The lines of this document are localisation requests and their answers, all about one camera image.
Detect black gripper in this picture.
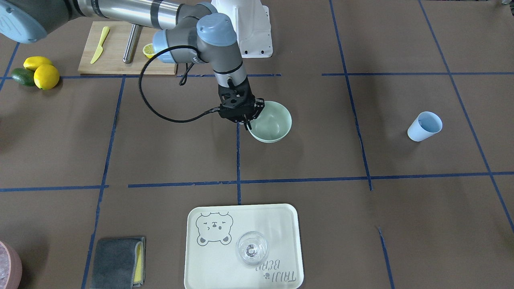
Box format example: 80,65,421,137
218,82,265,130

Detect small green bowl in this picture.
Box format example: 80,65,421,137
249,101,292,143

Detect light blue cup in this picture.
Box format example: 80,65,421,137
407,111,443,142

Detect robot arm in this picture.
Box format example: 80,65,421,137
1,0,265,130

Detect pink bowl of ice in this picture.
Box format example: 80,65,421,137
0,241,22,289

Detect half lemon slice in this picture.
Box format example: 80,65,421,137
143,43,156,59

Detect clear wine glass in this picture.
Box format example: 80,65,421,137
236,232,269,267

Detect cream bear tray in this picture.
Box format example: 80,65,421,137
184,204,304,289

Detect wooden cutting board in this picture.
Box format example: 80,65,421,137
78,21,156,75

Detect yellow plastic knife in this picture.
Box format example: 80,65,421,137
90,26,110,64

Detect grey folded cloth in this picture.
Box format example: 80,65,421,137
90,236,146,289

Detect yellow lemon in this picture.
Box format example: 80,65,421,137
34,64,60,90
23,56,53,72

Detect green avocado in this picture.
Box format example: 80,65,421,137
11,67,35,87

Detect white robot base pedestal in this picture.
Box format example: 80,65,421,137
211,0,273,59

